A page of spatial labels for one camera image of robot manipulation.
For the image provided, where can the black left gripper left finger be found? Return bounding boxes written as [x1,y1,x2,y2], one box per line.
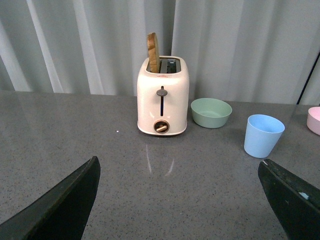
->
[0,156,101,240]

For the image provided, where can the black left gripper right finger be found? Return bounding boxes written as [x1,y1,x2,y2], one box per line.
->
[258,159,320,240]

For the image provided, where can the light blue plastic cup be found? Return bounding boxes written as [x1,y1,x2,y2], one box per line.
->
[244,114,285,159]

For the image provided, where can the pink plastic bowl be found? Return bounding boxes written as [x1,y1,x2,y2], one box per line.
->
[306,106,320,135]

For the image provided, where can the green plastic bowl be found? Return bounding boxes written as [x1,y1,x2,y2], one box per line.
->
[190,98,233,129]

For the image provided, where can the cream white toaster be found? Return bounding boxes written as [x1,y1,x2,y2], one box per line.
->
[137,56,190,136]

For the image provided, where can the grey pleated curtain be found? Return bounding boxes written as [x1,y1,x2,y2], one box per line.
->
[0,0,320,105]

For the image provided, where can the toasted bread slice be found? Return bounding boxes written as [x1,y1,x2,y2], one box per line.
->
[147,32,160,73]

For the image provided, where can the black cable at curtain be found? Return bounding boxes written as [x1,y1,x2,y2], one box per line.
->
[296,51,320,105]

